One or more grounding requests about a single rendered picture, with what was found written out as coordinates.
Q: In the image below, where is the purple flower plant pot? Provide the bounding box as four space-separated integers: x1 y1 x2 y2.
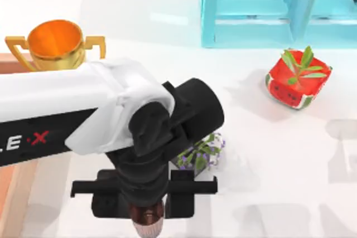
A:
170 133 227 178

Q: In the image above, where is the gold trophy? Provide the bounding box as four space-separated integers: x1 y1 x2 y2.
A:
4 19 107 72

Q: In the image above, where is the watermelon plant pot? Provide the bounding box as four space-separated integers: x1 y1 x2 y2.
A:
264 45 333 110

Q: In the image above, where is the light blue rack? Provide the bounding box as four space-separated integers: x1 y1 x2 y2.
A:
199 0 357 49

